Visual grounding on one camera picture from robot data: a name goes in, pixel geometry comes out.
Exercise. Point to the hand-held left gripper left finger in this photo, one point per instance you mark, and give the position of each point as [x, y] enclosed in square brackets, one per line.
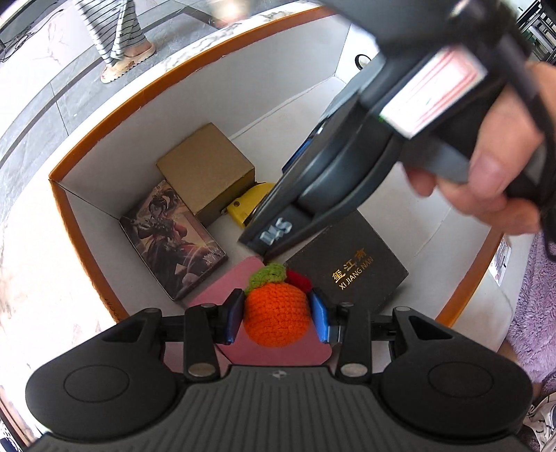
[234, 315]

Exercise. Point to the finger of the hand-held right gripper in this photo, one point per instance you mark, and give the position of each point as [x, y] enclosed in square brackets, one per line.
[317, 134]
[278, 230]

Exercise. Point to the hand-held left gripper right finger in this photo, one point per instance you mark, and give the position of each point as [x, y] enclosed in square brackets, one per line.
[319, 317]

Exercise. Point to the crocheted orange toy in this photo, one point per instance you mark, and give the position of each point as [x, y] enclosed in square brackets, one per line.
[276, 313]

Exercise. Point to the yellow tape measure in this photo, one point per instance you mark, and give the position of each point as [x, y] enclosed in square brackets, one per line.
[247, 202]

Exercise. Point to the pink case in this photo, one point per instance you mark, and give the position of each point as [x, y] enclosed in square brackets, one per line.
[278, 354]

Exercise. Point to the orange cardboard box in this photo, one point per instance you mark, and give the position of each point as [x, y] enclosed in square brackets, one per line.
[282, 87]

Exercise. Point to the black box gold print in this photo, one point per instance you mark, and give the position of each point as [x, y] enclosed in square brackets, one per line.
[347, 260]

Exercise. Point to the small brown cardboard box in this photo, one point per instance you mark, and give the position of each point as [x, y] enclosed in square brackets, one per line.
[204, 169]

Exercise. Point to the illustrated card box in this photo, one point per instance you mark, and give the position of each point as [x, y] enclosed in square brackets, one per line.
[173, 239]

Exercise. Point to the person's right hand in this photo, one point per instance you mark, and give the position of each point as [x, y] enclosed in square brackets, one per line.
[499, 174]

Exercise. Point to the patterned pajama pants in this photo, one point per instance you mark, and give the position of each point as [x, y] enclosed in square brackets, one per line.
[543, 421]

